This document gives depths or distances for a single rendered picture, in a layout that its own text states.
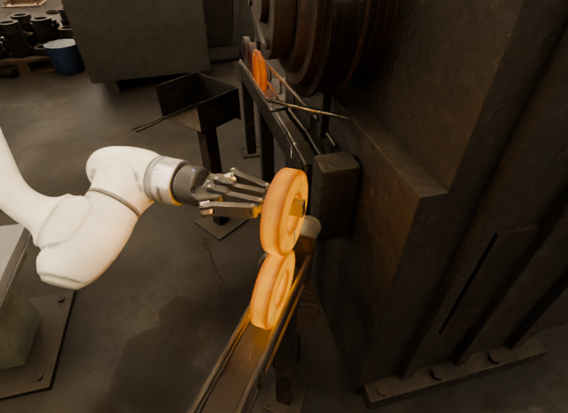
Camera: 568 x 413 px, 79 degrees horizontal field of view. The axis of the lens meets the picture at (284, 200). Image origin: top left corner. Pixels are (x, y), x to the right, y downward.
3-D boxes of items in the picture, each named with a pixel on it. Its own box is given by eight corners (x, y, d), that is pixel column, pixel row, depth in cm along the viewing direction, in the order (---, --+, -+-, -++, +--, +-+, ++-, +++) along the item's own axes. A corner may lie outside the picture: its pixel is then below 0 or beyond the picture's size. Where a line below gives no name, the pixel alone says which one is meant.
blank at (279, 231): (310, 154, 62) (292, 152, 63) (277, 198, 50) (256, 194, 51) (307, 224, 70) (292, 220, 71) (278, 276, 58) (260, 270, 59)
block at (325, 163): (341, 218, 102) (352, 148, 86) (352, 236, 96) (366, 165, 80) (307, 224, 100) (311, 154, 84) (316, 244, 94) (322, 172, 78)
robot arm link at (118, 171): (182, 174, 74) (152, 226, 68) (126, 163, 79) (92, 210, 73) (161, 140, 66) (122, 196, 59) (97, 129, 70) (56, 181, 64)
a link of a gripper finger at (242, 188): (215, 196, 66) (218, 192, 67) (270, 207, 62) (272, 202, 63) (210, 179, 63) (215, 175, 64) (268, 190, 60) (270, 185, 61)
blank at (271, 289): (297, 270, 76) (283, 266, 76) (293, 234, 63) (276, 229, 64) (272, 340, 67) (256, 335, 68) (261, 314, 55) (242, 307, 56)
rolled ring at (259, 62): (250, 55, 168) (257, 54, 169) (256, 94, 171) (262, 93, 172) (255, 43, 150) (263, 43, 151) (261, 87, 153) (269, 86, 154)
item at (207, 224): (216, 198, 195) (196, 71, 148) (249, 220, 182) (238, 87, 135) (188, 218, 183) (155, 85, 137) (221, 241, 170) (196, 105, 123)
